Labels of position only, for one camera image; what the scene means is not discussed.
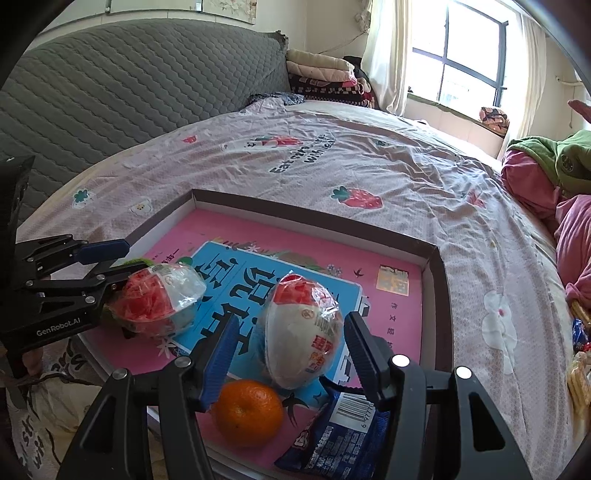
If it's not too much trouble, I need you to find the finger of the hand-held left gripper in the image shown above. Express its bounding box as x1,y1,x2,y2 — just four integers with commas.
25,261,148,309
16,234,131,278

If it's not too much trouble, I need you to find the white egg toy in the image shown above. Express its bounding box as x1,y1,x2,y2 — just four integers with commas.
261,271,345,391

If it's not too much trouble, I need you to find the orange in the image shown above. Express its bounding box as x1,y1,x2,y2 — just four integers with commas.
211,379,284,448

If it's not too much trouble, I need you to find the person's left hand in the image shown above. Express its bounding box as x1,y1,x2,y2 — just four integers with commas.
23,348,44,376

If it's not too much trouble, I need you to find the cream folded blanket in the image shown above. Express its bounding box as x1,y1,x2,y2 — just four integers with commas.
286,48,354,72

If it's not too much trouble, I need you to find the small blue snack wrapper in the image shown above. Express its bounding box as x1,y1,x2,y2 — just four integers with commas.
571,318,591,354

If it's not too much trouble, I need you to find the shallow grey cardboard box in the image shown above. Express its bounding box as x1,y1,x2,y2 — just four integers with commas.
76,188,451,480

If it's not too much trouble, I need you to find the blue snack packet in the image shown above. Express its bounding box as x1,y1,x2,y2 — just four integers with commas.
274,388,393,480

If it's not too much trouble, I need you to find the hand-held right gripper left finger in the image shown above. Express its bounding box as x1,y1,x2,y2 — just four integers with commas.
55,314,241,480

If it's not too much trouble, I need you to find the yellow biscuit packet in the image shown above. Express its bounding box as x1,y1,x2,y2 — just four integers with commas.
566,357,591,416

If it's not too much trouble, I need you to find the dark framed window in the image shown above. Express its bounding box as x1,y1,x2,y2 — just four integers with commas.
406,0,509,109

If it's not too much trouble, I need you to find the dark patterned cloth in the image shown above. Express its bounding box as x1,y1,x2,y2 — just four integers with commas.
247,92,305,108

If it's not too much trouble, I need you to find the grey quilted headboard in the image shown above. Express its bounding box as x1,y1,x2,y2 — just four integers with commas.
0,18,291,232

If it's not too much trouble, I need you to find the large pink quilted cushion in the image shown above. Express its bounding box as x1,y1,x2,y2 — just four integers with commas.
568,98,591,124

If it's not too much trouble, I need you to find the green garment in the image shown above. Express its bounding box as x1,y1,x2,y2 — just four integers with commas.
508,129,591,199

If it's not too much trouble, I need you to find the pink folded blanket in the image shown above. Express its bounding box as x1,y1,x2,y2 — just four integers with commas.
287,67,358,83

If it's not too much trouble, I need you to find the red egg toy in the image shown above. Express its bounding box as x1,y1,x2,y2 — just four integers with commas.
111,264,208,337

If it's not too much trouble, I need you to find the pink patterned folded cloth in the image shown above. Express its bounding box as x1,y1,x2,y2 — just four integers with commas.
479,106,511,131

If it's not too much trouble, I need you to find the white curtain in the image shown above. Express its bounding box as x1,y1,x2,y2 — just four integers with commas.
360,0,416,116
505,14,550,139

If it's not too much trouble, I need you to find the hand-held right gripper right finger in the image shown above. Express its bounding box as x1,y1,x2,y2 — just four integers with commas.
344,311,536,480

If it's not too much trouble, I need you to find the dark checkered folded blanket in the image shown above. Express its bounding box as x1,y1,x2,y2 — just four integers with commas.
290,76,376,110

